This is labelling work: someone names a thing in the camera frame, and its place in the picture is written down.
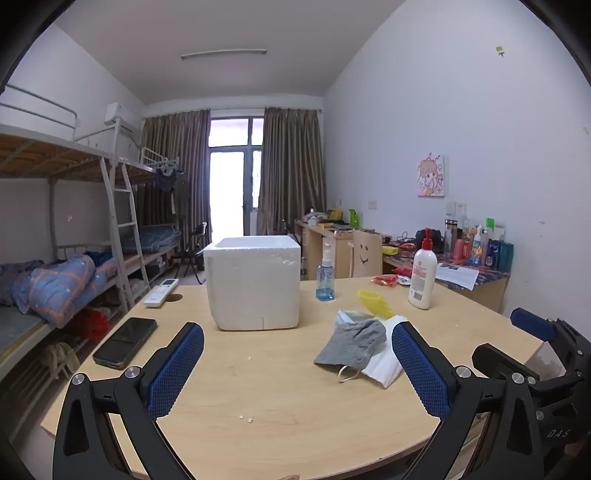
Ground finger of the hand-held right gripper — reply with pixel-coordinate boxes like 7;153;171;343
472;344;539;384
510;308;561;343

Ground clear bottle black cap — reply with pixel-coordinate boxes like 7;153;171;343
444;213;459;259

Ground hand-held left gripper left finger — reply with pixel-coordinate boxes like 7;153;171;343
52;322;205;480

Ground wooden chair with smiley face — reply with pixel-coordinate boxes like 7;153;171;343
352;229;384;278

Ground cartoon wall poster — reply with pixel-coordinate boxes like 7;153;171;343
417;154;450;198

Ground beige cloth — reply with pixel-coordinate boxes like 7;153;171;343
44;342;81;374

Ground wooden desk with drawers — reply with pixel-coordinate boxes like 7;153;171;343
294;220;393;280

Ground white air conditioner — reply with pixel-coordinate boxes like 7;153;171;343
104;102;139;134

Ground ceiling tube light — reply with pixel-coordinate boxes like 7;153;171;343
181;47;267;61

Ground row of toiletry bottles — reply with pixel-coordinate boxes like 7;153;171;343
455;217;515;272

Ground dark hanging clothes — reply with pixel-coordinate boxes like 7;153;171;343
154;166;178;192

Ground blue spray bottle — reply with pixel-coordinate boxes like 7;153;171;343
315;241;336;302

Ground large grey metal bunk bed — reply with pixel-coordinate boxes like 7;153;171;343
0;85;153;370

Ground blue plaid mattress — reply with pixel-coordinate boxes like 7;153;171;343
121;224;182;254

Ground glass balcony door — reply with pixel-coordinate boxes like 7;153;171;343
208;117;265;236

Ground grey bunk bed ladder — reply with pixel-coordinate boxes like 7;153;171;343
100;157;151;315

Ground brown curtain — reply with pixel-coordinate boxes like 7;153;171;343
141;109;211;259
256;107;328;236

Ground small grey metal bunk bed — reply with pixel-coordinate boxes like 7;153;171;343
115;148;183;278

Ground grey face mask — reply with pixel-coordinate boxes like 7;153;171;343
314;318;387;370

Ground blue orange plaid quilt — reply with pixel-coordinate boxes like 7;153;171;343
11;254;118;328

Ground blue disposable face mask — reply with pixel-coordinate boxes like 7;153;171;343
338;314;407;389

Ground yellow sponge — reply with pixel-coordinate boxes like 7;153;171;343
358;289;395;319

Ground black headphones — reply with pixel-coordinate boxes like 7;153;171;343
414;229;444;254

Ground black smartphone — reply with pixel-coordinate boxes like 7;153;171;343
92;317;158;370

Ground white foam box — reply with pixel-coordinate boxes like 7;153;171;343
203;235;302;332

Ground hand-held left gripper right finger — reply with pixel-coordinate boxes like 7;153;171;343
392;320;542;480

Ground white remote control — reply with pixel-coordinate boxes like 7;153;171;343
143;278;180;308

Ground black folding chair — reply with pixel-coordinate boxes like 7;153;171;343
173;222;208;284

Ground desk with patterned cloth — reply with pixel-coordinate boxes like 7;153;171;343
383;240;511;315

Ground white lotion bottle red pump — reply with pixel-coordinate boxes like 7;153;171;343
407;228;438;310

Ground red bag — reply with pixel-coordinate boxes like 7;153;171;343
69;308;110;341

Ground white paper sheets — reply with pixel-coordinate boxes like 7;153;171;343
434;263;481;291

